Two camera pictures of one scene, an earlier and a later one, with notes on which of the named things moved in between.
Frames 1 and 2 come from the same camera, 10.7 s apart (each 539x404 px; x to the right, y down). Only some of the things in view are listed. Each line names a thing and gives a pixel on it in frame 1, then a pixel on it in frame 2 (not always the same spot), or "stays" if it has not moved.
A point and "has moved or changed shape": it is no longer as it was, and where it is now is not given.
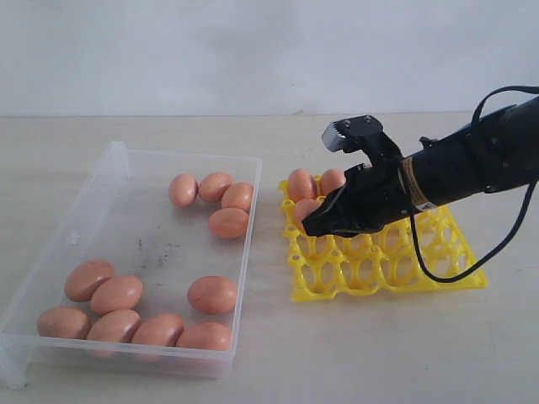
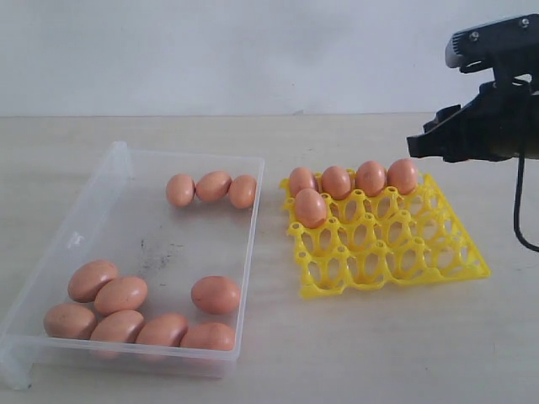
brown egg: x=212 y=295 stays
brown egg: x=82 y=278 stays
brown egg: x=303 y=208 has moved or changed shape
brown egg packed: x=333 y=178 stays
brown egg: x=164 y=329 stays
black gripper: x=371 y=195 → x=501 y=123
